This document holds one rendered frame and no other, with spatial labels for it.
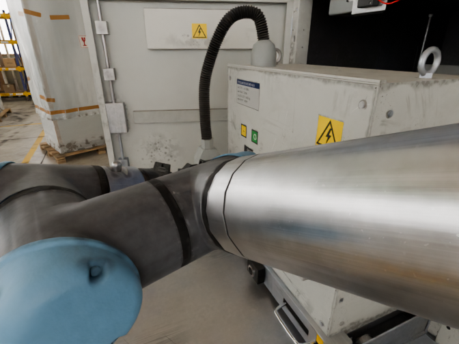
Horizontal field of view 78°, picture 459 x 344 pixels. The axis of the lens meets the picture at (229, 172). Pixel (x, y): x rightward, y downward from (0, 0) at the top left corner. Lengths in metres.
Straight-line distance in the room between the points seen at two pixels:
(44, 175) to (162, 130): 0.78
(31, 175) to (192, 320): 0.56
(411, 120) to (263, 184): 0.36
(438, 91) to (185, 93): 0.72
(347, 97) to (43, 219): 0.39
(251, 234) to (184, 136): 0.89
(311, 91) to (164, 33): 0.58
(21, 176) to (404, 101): 0.44
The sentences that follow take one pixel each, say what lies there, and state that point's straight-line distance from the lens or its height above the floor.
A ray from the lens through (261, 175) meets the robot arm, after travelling 0.16.
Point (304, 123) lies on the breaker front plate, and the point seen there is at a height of 1.31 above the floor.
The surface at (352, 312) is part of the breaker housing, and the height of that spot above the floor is 0.97.
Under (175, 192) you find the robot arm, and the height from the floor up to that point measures 1.33.
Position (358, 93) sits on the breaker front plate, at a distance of 0.44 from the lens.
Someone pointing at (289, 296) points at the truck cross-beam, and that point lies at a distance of 0.70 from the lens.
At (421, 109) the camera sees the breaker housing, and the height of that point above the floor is 1.35.
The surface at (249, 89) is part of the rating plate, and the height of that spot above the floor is 1.34.
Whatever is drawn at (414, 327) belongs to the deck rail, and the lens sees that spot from 0.80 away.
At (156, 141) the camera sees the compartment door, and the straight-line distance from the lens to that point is 1.04.
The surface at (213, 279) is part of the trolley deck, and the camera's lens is 0.84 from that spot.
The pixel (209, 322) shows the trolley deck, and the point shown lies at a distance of 0.75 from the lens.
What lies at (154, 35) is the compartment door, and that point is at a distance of 0.97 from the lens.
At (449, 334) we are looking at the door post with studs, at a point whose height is 0.89.
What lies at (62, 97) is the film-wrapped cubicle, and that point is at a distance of 4.39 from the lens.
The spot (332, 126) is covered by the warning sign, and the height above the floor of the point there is 1.32.
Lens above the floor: 1.43
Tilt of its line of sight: 23 degrees down
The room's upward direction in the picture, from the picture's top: straight up
